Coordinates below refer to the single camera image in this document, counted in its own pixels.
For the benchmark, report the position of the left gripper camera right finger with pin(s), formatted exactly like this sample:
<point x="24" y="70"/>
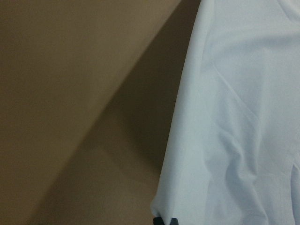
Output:
<point x="174" y="221"/>

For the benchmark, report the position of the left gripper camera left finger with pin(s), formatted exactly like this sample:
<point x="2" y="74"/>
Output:
<point x="158" y="221"/>

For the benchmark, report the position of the light blue t-shirt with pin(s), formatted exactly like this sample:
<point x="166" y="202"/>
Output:
<point x="233" y="152"/>

